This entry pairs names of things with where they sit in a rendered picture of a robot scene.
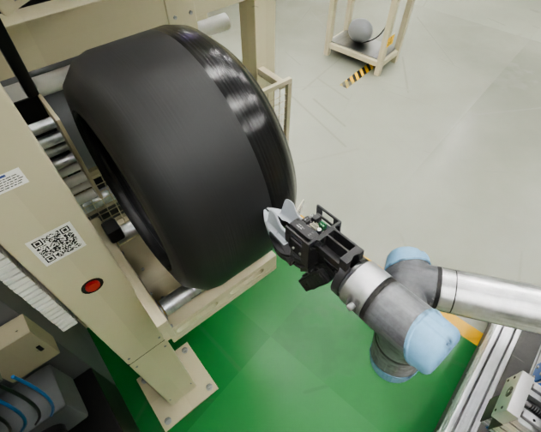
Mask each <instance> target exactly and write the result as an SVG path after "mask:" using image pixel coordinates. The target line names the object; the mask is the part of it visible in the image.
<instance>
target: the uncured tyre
mask: <svg viewBox="0 0 541 432"><path fill-rule="evenodd" d="M63 93H64V96H65V98H66V101H67V103H68V106H69V109H70V111H71V114H72V117H73V118H74V121H75V125H76V127H77V128H78V131H79V133H80V135H81V138H82V139H83V141H84V143H85V145H86V147H87V150H88V151H89V153H90V155H91V156H92V158H93V161H94V163H95V164H96V165H97V167H98V169H99V171H100V173H101V175H102V177H103V178H104V179H105V181H106V183H107V185H108V187H109V188H110V190H111V192H112V193H113V194H114V196H115V198H116V199H117V202H118V203H119V205H120V206H121V208H122V209H123V211H124V212H125V214H126V215H127V217H128V218H129V220H130V222H131V224H132V225H133V226H134V227H135V229H136V230H137V232H138V233H139V235H140V236H141V238H142V240H143V241H144V242H145V244H146V245H147V246H148V247H149V249H150V250H151V251H152V253H153V254H154V256H155V257H156V258H157V259H158V260H159V262H160V263H161V264H162V265H163V266H164V267H165V269H166V270H167V271H168V272H169V273H170V274H171V275H172V276H173V277H174V278H175V280H176V281H177V282H178V283H180V284H181V285H182V286H184V287H189V288H195V289H201V290H210V289H213V288H215V287H218V286H220V285H223V284H224V283H225V282H227V281H228V280H230V279H231V278H233V277H234V276H236V275H237V274H239V273H240V272H242V271H243V270H244V269H245V268H247V267H249V266H250V265H251V264H253V263H254V262H256V261H258V260H259V259H260V258H262V257H263V256H264V255H266V254H267V253H269V252H270V251H271V250H273V249H274V246H273V245H272V242H271V240H270V237H269V235H268V232H267V227H266V225H265V222H264V217H263V210H264V209H266V208H267V207H272V208H278V209H282V207H283V204H284V201H285V200H286V199H288V200H290V201H292V202H293V204H294V206H295V207H296V200H297V179H296V172H295V168H294V164H293V160H292V154H291V150H290V148H289V145H288V142H287V139H286V136H285V133H284V131H283V129H282V127H281V124H280V121H279V119H278V118H277V115H276V113H275V111H274V108H273V107H272V106H271V104H270V102H269V100H268V99H267V96H266V94H265V93H264V92H263V91H262V89H261V87H260V85H259V84H258V82H257V81H256V80H255V78H254V76H253V75H252V74H251V73H250V72H249V71H248V69H247V68H246V67H245V66H244V65H243V63H242V62H241V61H240V60H239V59H238V58H237V57H236V56H235V55H234V54H233V53H232V52H230V51H229V50H228V49H227V48H225V47H224V46H223V45H222V44H220V43H219V42H217V41H216V40H214V39H212V38H210V37H209V36H207V35H206V34H205V33H203V32H201V31H200V30H198V29H196V28H194V27H191V26H187V25H162V26H159V27H155V28H152V29H149V30H147V31H143V32H140V33H136V34H133V35H130V36H128V37H125V38H122V39H118V40H115V41H112V42H110V43H107V44H104V45H100V46H97V47H94V48H92V49H89V50H86V51H84V52H83V53H82V54H81V55H79V56H78V57H76V58H75V59H73V60H72V62H71V64H70V66H69V70H68V73H67V75H66V77H65V80H64V83H63Z"/></svg>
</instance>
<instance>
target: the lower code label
mask: <svg viewBox="0 0 541 432"><path fill-rule="evenodd" d="M25 244H26V246H27V247H28V248H29V249H30V250H31V251H32V252H33V253H34V254H35V255H36V256H37V257H38V258H39V259H40V260H41V261H42V262H43V263H44V264H45V265H46V266H47V267H48V266H50V265H51V264H52V263H54V262H56V261H59V260H61V259H62V258H64V257H65V256H67V255H70V254H71V253H73V252H75V251H77V250H78V249H80V248H82V247H84V246H86V244H85V242H84V241H83V239H82V238H81V236H80V235H79V234H78V232H77V231H76V229H75V228H74V226H73V225H72V224H71V223H70V222H67V223H65V224H63V225H60V226H59V227H57V228H55V229H53V230H51V231H48V232H46V233H45V234H43V235H42V236H40V237H37V238H35V239H34V240H32V241H30V242H28V243H25Z"/></svg>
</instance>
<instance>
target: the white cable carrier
mask: <svg viewBox="0 0 541 432"><path fill-rule="evenodd" d="M0 280H1V281H2V282H3V283H4V284H6V285H7V286H8V288H10V289H11V290H13V292H14V293H16V294H18V295H19V296H20V297H22V298H23V299H24V300H25V301H27V302H28V303H29V304H31V306H32V307H33V308H35V309H36V310H38V311H39V312H40V313H41V314H42V315H44V317H46V318H47V319H48V320H49V321H51V322H52V323H53V324H55V325H56V326H58V327H59V328H60V329H61V330H62V331H63V332H64V331H66V330H68V329H69V328H71V327H73V326H74V325H75V324H77V323H78V321H77V319H76V318H75V314H74V313H73V312H71V311H70V310H69V309H68V308H67V307H66V306H65V305H64V304H63V303H62V302H61V301H60V300H59V299H58V298H56V297H55V296H54V295H53V294H52V293H51V292H50V291H49V290H48V289H47V288H46V287H45V286H44V285H42V284H41V283H40V282H39V281H38V280H37V279H36V278H35V277H34V276H33V275H32V274H31V273H30V272H29V271H28V270H26V268H24V266H22V264H20V262H18V260H16V258H14V257H13V256H12V255H11V254H10V253H9V252H8V251H7V250H6V249H5V248H4V247H3V246H2V245H1V244H0Z"/></svg>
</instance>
